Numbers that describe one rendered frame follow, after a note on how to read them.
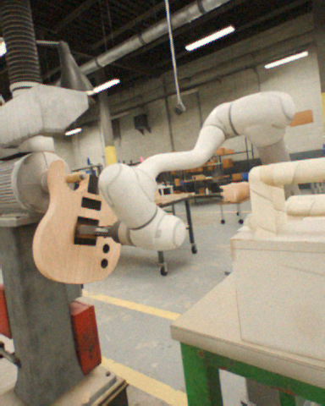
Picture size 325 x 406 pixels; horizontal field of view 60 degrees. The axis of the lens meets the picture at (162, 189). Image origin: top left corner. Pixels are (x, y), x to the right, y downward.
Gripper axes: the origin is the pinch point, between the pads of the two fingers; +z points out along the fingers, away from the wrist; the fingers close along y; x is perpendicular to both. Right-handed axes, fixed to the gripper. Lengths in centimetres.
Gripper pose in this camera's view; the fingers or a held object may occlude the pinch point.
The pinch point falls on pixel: (87, 231)
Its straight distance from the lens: 107.0
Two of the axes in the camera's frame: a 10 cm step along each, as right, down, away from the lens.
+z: -7.8, 0.8, 6.2
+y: 6.2, 2.2, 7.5
